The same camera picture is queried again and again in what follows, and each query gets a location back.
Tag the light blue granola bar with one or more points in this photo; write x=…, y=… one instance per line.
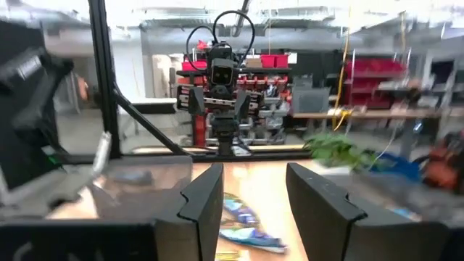
x=404, y=214

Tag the wooden workbench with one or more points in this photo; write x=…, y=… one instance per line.
x=380, y=114

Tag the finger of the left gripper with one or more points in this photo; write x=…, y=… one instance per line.
x=196, y=101
x=243, y=105

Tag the green granola bar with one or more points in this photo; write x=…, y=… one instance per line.
x=228, y=256

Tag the green plant in white pot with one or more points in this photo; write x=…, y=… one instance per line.
x=337, y=150

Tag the dark blue granola bar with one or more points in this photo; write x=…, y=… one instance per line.
x=253, y=239
x=241, y=214

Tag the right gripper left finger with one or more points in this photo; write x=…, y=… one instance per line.
x=203, y=232

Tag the orange black equipment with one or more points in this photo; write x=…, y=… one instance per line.
x=442, y=170

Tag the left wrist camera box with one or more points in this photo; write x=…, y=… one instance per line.
x=222, y=74

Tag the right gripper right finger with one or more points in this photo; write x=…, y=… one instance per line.
x=326, y=232

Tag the silver aluminium extrusion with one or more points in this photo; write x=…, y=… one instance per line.
x=102, y=152

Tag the grey translucent plastic bin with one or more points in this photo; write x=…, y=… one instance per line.
x=398, y=195
x=145, y=195

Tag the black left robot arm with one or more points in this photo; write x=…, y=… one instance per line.
x=224, y=134

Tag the red shelving unit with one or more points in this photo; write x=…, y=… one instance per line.
x=373, y=79

